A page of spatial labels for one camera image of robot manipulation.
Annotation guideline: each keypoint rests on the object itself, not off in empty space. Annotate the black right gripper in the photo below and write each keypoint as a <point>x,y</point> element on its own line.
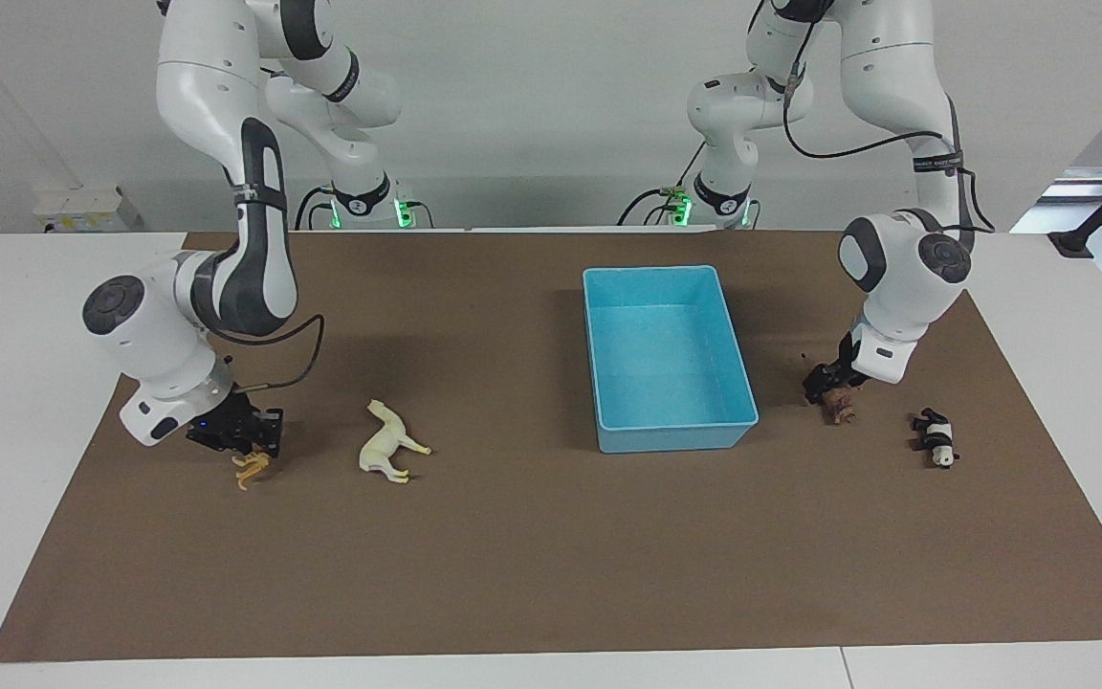
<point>231,426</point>

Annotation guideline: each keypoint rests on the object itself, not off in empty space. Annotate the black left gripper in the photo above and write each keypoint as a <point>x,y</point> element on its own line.
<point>848,364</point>

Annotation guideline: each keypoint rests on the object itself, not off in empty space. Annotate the brown lion toy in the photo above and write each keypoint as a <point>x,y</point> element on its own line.
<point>840,407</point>

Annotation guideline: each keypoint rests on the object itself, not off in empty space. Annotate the orange tiger toy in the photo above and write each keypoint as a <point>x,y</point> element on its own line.
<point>253,467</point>

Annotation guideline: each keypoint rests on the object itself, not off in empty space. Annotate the black and white panda toy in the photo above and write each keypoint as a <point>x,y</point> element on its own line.
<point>936,435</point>

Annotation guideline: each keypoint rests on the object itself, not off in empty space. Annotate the cream horse toy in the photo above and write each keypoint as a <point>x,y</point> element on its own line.
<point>384,448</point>

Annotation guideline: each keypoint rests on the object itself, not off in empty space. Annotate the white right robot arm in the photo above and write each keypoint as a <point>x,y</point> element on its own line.
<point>254,239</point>

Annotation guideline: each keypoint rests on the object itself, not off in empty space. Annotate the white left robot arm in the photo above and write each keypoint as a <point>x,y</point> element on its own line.
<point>905,268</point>

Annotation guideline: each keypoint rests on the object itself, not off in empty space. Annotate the light blue storage box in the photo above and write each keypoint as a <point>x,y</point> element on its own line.
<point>671,383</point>

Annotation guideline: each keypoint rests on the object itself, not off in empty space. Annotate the brown table mat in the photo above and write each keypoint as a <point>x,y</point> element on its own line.
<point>513,536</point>

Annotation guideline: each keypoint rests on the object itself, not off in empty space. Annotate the white wall socket box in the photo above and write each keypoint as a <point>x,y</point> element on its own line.
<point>82,211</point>

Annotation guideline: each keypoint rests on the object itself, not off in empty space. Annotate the grey window frame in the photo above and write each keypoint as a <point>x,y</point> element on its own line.
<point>1082,187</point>

